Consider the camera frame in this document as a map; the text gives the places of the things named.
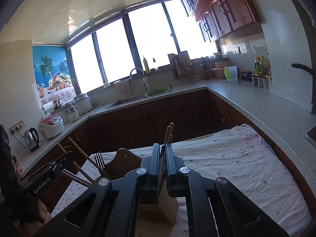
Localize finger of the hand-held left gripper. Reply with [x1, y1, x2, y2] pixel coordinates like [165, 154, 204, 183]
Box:
[51, 153, 75, 176]

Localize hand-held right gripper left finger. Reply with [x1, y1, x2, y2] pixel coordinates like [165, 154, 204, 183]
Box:
[33, 143, 162, 237]

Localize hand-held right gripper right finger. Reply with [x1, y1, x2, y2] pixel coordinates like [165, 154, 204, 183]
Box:
[165, 143, 290, 237]

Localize metal fork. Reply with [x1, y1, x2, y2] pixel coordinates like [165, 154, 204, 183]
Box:
[94, 152, 110, 178]

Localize wooden utensil holder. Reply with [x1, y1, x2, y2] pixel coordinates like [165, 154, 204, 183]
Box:
[137, 180, 179, 225]

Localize person's left hand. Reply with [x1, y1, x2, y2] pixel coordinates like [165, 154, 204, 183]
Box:
[13, 200, 53, 237]

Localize brown wooden board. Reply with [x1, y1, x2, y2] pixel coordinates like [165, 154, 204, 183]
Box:
[105, 148, 143, 180]

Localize red and white rice cooker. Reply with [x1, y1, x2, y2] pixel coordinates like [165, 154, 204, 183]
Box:
[38, 115, 64, 140]

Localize steel electric kettle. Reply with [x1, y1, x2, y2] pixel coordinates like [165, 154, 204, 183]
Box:
[24, 128, 40, 153]

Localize small white steamer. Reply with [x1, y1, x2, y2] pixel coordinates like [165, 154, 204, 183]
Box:
[65, 106, 80, 122]

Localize dark wooden base cabinets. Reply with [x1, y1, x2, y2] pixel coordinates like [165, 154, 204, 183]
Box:
[22, 89, 307, 203]

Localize dotted white tablecloth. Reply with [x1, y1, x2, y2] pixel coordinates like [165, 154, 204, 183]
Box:
[51, 123, 313, 237]

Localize large white cooker pot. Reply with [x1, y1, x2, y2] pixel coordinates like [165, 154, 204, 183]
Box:
[73, 93, 92, 115]

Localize steel kitchen sink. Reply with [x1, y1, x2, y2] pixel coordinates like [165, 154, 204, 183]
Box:
[106, 85, 173, 110]

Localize green plastic colander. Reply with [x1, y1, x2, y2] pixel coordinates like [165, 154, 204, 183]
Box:
[144, 86, 171, 97]

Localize chrome kitchen faucet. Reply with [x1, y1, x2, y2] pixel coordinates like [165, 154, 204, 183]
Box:
[130, 68, 149, 92]

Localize pink checked cloth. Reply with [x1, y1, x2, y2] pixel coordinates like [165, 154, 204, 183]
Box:
[114, 80, 131, 94]

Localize wooden knife block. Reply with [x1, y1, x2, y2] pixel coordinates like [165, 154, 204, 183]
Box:
[200, 57, 210, 80]

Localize clear pitcher with green lid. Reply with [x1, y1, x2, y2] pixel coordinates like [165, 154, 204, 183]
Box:
[224, 66, 238, 82]

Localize dark purple bowl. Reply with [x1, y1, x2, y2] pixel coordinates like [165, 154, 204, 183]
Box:
[241, 70, 254, 82]

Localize large kitchen window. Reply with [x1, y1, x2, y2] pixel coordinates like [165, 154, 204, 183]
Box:
[67, 0, 219, 93]

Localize green-label oil bottle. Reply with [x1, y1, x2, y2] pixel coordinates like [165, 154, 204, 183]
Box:
[254, 56, 262, 76]

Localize steel stove top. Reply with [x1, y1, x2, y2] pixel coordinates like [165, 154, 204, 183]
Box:
[306, 126, 316, 142]

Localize white wall socket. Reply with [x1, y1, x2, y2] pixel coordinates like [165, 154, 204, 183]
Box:
[9, 120, 25, 135]

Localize tropical fruit wall poster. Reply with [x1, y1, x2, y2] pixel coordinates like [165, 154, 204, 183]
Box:
[33, 45, 75, 105]

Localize wire dish rack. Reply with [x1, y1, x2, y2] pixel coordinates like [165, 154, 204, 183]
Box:
[168, 51, 200, 86]

